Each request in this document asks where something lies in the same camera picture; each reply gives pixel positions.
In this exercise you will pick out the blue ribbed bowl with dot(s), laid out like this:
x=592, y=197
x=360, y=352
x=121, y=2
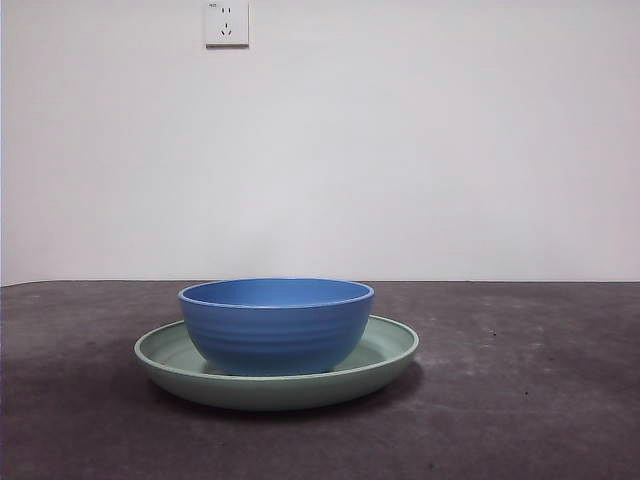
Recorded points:
x=275, y=330

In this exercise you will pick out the green round plate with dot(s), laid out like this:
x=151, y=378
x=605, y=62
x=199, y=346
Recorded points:
x=270, y=392

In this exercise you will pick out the white wall power socket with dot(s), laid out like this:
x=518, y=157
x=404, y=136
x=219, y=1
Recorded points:
x=226, y=25

